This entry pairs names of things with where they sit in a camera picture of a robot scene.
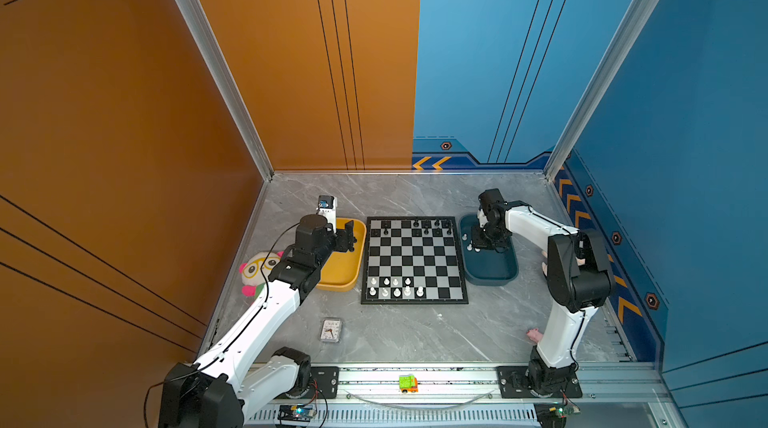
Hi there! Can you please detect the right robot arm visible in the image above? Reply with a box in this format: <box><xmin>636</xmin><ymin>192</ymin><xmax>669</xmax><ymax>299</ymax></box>
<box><xmin>470</xmin><ymin>188</ymin><xmax>615</xmax><ymax>397</ymax></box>

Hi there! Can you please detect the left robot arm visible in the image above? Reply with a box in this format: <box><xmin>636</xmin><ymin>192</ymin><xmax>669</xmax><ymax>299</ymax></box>
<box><xmin>157</xmin><ymin>210</ymin><xmax>357</xmax><ymax>427</ymax></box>

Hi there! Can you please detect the left green circuit board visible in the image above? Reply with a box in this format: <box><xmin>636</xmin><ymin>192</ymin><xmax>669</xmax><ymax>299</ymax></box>
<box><xmin>276</xmin><ymin>404</ymin><xmax>317</xmax><ymax>427</ymax></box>

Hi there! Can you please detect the black white chessboard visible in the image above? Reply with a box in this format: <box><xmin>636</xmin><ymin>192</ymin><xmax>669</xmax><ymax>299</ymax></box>
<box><xmin>361</xmin><ymin>216</ymin><xmax>469</xmax><ymax>305</ymax></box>

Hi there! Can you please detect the yellow plastic tray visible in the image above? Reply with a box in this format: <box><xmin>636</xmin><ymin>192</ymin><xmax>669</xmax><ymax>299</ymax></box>
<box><xmin>316</xmin><ymin>218</ymin><xmax>367</xmax><ymax>292</ymax></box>

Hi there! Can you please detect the right green circuit board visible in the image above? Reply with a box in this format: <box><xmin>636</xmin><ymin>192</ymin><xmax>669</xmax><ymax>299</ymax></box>
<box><xmin>534</xmin><ymin>404</ymin><xmax>581</xmax><ymax>428</ymax></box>

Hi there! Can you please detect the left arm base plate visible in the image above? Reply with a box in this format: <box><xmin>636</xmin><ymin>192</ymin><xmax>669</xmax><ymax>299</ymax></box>
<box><xmin>275</xmin><ymin>366</ymin><xmax>340</xmax><ymax>401</ymax></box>

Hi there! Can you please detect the pink green plush toy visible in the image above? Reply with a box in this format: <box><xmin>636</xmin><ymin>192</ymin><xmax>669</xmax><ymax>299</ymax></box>
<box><xmin>239</xmin><ymin>251</ymin><xmax>283</xmax><ymax>298</ymax></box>

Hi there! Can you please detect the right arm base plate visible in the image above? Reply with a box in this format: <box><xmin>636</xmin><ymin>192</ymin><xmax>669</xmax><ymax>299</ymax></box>
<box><xmin>496</xmin><ymin>365</ymin><xmax>584</xmax><ymax>399</ymax></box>

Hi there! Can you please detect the green circuit board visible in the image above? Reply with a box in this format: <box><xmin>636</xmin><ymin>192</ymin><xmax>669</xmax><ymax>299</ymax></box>
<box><xmin>534</xmin><ymin>404</ymin><xmax>581</xmax><ymax>428</ymax></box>
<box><xmin>276</xmin><ymin>404</ymin><xmax>317</xmax><ymax>427</ymax></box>

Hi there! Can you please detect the small clear alarm clock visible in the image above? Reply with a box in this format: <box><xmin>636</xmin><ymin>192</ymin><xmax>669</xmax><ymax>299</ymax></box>
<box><xmin>320</xmin><ymin>318</ymin><xmax>343</xmax><ymax>343</ymax></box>

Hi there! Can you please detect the dark teal plastic tray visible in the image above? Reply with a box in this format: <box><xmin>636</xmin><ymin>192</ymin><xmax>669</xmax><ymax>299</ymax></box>
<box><xmin>459</xmin><ymin>214</ymin><xmax>519</xmax><ymax>286</ymax></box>

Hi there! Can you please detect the aluminium front rail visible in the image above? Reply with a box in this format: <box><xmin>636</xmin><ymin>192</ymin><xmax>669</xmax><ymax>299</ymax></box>
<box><xmin>169</xmin><ymin>361</ymin><xmax>672</xmax><ymax>404</ymax></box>

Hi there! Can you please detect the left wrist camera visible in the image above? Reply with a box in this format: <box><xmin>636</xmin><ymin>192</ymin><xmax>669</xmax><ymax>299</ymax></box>
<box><xmin>316</xmin><ymin>195</ymin><xmax>337</xmax><ymax>230</ymax></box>

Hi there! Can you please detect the green orange toy car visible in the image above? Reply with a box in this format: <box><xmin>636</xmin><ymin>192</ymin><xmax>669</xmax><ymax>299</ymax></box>
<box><xmin>398</xmin><ymin>375</ymin><xmax>418</xmax><ymax>393</ymax></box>

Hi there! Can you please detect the small pink eraser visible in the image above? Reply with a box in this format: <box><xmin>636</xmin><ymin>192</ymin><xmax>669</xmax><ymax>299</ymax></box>
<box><xmin>526</xmin><ymin>328</ymin><xmax>544</xmax><ymax>345</ymax></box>

